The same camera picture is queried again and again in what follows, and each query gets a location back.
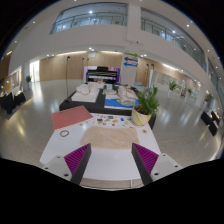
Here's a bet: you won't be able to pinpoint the blue architectural model board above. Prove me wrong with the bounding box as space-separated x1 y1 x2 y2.
103 86 139 110

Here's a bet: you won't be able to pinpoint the potted green plant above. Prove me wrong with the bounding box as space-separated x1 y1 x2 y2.
131 87 159 126

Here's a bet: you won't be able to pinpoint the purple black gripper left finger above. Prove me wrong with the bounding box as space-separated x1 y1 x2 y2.
64 144 92 185

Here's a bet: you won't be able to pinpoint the pink paper sheet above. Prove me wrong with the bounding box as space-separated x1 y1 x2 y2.
52 106 93 130

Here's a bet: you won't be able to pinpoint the black piano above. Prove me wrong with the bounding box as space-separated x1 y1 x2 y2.
86 67 119 84

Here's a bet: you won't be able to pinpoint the white architectural model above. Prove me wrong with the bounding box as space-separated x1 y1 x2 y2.
72 83 99 103

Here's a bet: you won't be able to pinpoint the scattered colourful small cards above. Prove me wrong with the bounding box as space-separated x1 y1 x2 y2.
96 115 130 127

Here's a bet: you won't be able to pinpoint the white direction sign pillar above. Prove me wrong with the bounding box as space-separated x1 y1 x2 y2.
120 52 138 86

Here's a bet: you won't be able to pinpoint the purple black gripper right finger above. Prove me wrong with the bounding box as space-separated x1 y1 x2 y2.
131 143 159 185

